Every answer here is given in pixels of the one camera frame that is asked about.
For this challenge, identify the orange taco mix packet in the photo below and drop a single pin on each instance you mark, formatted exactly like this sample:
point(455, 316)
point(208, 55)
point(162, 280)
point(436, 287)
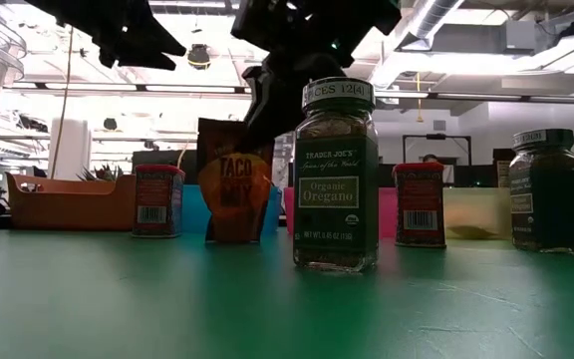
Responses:
point(234, 199)

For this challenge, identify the orange plastic bin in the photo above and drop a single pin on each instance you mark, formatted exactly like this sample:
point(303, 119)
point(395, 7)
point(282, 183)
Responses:
point(68, 204)

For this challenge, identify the blue plastic bin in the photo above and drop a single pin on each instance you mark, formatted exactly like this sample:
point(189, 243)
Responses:
point(195, 209)

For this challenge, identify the metal crossbar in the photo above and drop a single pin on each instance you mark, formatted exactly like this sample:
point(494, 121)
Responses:
point(466, 96)

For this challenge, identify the green oregano glass jar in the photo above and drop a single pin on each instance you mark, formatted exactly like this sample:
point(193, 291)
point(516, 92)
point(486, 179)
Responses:
point(336, 199)
point(548, 199)

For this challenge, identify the pink plastic bin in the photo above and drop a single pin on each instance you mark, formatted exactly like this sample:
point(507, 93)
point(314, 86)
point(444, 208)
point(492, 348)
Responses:
point(387, 209)

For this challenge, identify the white pillar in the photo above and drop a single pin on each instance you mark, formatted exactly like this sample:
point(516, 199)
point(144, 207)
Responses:
point(70, 149)

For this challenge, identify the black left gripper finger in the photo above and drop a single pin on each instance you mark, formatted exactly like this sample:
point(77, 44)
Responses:
point(147, 59)
point(160, 37)

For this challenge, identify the brown cardboard box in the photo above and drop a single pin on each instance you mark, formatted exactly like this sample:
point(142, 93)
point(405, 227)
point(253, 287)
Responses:
point(503, 174)

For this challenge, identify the yellow translucent plastic bin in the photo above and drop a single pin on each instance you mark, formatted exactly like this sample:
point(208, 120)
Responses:
point(476, 207)

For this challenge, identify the green table mat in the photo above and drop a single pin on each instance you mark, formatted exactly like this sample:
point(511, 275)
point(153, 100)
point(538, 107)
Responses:
point(217, 299)

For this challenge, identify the person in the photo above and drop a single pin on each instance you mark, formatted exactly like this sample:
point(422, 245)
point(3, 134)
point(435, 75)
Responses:
point(430, 158)

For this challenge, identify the red spice tin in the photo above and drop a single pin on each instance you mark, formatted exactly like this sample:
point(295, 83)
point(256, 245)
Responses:
point(157, 199)
point(419, 199)

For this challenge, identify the black metal frame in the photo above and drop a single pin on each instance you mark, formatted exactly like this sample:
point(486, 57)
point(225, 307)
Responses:
point(436, 136)

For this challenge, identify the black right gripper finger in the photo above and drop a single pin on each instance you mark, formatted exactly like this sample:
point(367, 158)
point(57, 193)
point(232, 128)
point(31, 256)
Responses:
point(287, 90)
point(257, 95)

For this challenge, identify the black ceiling dome camera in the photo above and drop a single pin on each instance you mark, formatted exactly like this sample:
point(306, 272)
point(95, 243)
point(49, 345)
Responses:
point(199, 56)

